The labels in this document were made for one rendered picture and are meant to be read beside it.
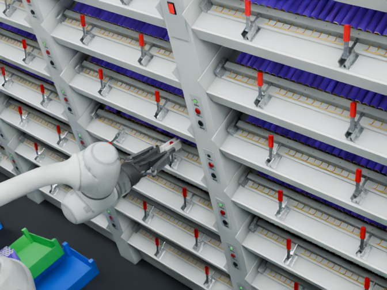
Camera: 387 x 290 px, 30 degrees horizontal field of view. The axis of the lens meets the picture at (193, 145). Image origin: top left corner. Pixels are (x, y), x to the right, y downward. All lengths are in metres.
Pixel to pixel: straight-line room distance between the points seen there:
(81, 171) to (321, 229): 0.67
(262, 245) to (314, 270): 0.19
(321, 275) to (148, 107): 0.72
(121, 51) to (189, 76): 0.32
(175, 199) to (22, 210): 1.25
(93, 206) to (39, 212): 1.48
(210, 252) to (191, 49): 0.92
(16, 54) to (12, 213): 1.04
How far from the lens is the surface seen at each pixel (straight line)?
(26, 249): 3.34
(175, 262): 2.83
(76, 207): 2.05
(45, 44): 2.48
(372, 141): 1.66
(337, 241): 1.98
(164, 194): 2.52
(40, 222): 3.46
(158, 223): 2.71
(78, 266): 3.17
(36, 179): 1.96
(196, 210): 2.43
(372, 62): 1.55
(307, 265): 2.19
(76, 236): 3.31
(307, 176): 1.88
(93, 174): 1.93
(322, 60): 1.59
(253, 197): 2.13
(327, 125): 1.72
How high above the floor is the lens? 2.19
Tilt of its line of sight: 38 degrees down
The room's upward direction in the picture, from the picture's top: 15 degrees counter-clockwise
